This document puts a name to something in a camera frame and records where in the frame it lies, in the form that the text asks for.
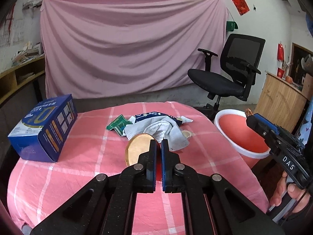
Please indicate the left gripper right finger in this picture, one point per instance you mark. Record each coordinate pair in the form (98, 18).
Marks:
(211, 205)

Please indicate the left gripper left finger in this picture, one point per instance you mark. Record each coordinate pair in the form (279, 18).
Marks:
(106, 204)

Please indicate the round gold tin lid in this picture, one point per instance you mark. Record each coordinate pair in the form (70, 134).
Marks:
(137, 145)

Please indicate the red trash bucket white rim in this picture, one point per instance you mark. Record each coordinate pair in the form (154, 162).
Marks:
(232, 125)

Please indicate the person's right hand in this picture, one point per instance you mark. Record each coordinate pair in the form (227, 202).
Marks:
(293, 191)

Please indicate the blue dotted garment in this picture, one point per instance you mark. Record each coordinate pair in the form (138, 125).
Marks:
(304, 131)

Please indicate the wooden cabinet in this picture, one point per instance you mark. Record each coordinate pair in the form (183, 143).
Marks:
(280, 102)

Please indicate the orange fruit on cabinet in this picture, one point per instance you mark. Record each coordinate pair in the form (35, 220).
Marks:
(289, 79)

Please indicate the small tape roll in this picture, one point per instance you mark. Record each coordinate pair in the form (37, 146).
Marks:
(187, 134)

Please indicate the red cup on cabinet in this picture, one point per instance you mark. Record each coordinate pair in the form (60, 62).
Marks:
(280, 73)

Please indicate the green snack packet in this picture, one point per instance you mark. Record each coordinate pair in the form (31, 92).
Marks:
(118, 125)

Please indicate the red hanging ornament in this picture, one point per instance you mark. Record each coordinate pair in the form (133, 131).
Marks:
(280, 52)

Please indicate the grey white crumpled wrapper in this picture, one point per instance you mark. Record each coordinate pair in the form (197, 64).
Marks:
(160, 126)

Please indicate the blue cardboard box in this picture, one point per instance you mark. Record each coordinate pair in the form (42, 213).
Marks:
(41, 134)

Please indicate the black office chair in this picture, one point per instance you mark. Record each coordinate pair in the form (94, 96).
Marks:
(239, 59)

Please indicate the green hanging dustpan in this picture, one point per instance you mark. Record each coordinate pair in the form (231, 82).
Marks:
(231, 25)

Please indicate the pink hanging sheet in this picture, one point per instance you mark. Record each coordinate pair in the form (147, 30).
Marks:
(108, 48)

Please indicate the stack of books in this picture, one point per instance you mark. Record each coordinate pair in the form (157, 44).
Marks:
(28, 52)

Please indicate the wooden wall shelf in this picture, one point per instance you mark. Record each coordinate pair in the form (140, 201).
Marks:
(17, 77)

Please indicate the red paper wall poster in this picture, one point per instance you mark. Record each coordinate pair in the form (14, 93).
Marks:
(241, 6)

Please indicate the red tassel wall decoration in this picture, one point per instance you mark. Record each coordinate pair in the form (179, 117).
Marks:
(6, 28)

